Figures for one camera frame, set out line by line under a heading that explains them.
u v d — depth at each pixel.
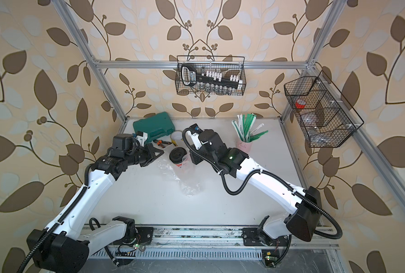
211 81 0.85
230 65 0.91
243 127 0.96
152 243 0.74
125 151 0.59
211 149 0.53
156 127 1.13
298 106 0.82
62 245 0.37
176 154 0.79
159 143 1.07
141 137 0.72
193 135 0.61
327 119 0.73
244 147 0.96
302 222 0.38
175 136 1.10
